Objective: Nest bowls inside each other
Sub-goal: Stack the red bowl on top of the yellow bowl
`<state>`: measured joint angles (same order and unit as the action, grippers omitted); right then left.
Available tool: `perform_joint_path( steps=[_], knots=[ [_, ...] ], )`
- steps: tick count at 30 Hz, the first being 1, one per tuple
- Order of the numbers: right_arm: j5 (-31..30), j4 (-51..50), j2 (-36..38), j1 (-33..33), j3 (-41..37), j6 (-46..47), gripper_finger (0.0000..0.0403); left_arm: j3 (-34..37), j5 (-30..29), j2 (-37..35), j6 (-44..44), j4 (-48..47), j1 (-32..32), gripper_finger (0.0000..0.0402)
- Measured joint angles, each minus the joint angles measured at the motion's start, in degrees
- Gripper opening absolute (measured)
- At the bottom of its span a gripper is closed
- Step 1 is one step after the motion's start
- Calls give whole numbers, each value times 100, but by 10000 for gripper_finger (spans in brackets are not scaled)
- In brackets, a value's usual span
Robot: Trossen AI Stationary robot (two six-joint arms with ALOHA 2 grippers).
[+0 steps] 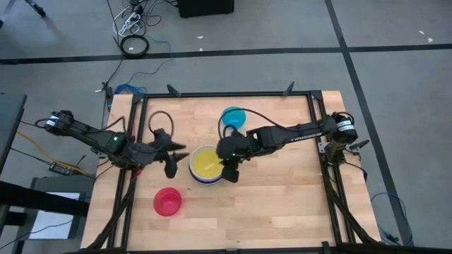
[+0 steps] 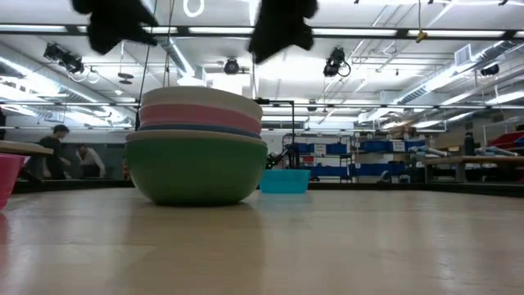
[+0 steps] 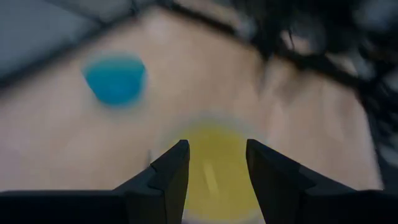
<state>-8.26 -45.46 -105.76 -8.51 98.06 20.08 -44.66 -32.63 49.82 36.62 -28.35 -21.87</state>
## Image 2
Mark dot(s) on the black ceiling spotlight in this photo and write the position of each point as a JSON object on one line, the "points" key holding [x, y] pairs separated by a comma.
{"points": [[490, 69], [65, 59], [333, 63], [231, 66]]}

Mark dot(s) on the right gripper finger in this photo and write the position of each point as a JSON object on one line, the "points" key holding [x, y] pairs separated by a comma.
{"points": [[266, 45], [301, 39]]}

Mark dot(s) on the shelf with blue bins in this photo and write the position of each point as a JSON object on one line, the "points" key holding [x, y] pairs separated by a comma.
{"points": [[335, 149]]}

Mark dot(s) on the large green bowl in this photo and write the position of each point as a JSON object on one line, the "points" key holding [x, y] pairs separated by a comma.
{"points": [[195, 172]]}

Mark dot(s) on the white ceiling vent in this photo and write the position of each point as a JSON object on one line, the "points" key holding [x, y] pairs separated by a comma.
{"points": [[462, 54]]}

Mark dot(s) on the small red bowl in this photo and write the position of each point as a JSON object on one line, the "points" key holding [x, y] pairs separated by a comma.
{"points": [[7, 176]]}

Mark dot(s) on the small teal bowl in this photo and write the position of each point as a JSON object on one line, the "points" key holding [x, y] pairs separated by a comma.
{"points": [[284, 181]]}

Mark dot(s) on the black bottle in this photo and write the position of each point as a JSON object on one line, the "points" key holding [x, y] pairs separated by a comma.
{"points": [[469, 144]]}

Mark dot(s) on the black metal stand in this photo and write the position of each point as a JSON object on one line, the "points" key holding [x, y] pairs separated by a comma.
{"points": [[293, 131]]}

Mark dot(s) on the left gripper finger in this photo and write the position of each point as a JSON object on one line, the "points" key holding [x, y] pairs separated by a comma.
{"points": [[102, 41], [143, 34]]}

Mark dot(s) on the yellow hanging plug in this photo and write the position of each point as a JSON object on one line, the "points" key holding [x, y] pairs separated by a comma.
{"points": [[421, 36]]}

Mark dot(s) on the person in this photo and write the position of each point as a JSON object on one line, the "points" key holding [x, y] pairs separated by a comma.
{"points": [[92, 162], [53, 151]]}

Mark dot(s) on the large white bowl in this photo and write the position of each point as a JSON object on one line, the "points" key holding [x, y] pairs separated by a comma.
{"points": [[200, 98]]}

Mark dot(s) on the large pink bowl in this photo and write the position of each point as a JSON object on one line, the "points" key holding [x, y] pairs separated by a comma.
{"points": [[196, 114]]}

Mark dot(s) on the wooden table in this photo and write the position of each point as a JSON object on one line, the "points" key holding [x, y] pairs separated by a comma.
{"points": [[20, 147], [471, 161]]}

